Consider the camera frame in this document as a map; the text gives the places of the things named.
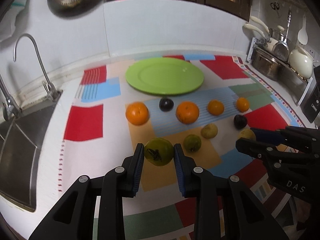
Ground yellowish round fruit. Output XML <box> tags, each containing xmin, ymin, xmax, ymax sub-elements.
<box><xmin>238</xmin><ymin>128</ymin><xmax>256</xmax><ymax>141</ymax></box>

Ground dark purple plum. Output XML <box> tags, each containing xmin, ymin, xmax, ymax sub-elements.
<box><xmin>233</xmin><ymin>114</ymin><xmax>248</xmax><ymax>129</ymax></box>
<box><xmin>159</xmin><ymin>98</ymin><xmax>174</xmax><ymax>112</ymax></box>

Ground small orange tangerine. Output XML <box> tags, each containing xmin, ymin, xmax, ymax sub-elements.
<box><xmin>236</xmin><ymin>97</ymin><xmax>250</xmax><ymax>113</ymax></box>

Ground yellow-brown round fruit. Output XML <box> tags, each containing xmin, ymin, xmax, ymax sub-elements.
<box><xmin>201</xmin><ymin>123</ymin><xmax>218</xmax><ymax>139</ymax></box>

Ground small orange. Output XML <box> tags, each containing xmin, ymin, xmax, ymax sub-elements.
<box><xmin>207</xmin><ymin>100</ymin><xmax>225</xmax><ymax>116</ymax></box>

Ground chrome kitchen faucet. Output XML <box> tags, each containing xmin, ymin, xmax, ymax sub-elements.
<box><xmin>13</xmin><ymin>33</ymin><xmax>63</xmax><ymax>102</ymax></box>

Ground black appliance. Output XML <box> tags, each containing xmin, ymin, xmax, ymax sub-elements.
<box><xmin>302</xmin><ymin>66</ymin><xmax>319</xmax><ymax>123</ymax></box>

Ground dish rack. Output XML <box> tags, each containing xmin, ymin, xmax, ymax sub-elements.
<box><xmin>246</xmin><ymin>37</ymin><xmax>315</xmax><ymax>106</ymax></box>

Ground steel pot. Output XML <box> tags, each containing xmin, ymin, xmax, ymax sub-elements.
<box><xmin>251</xmin><ymin>47</ymin><xmax>285</xmax><ymax>81</ymax></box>

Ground cream kettle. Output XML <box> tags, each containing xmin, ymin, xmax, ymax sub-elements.
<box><xmin>289</xmin><ymin>46</ymin><xmax>317</xmax><ymax>80</ymax></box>

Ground metal spatula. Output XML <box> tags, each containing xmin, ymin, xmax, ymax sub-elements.
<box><xmin>272</xmin><ymin>9</ymin><xmax>292</xmax><ymax>62</ymax></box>

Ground stainless steel sink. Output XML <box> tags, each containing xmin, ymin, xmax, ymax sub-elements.
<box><xmin>1</xmin><ymin>100</ymin><xmax>57</xmax><ymax>212</ymax></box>

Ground white spoon ladle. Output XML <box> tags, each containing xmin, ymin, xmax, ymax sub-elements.
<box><xmin>297</xmin><ymin>14</ymin><xmax>308</xmax><ymax>45</ymax></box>

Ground colourful patterned tablecloth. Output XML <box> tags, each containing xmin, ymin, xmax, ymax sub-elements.
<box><xmin>57</xmin><ymin>54</ymin><xmax>304</xmax><ymax>240</ymax></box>

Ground large orange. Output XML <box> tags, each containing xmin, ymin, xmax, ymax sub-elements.
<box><xmin>125</xmin><ymin>102</ymin><xmax>149</xmax><ymax>126</ymax></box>

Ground black scissors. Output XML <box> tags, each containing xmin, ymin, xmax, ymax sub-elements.
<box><xmin>270</xmin><ymin>2</ymin><xmax>280</xmax><ymax>18</ymax></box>

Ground green plate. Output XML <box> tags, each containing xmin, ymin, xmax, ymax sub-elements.
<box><xmin>125</xmin><ymin>57</ymin><xmax>204</xmax><ymax>95</ymax></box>

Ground teal white paper pack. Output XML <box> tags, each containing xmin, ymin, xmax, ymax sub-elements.
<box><xmin>4</xmin><ymin>0</ymin><xmax>27</xmax><ymax>26</ymax></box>

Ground cream handled pan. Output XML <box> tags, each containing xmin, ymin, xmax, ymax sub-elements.
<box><xmin>243</xmin><ymin>16</ymin><xmax>285</xmax><ymax>52</ymax></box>

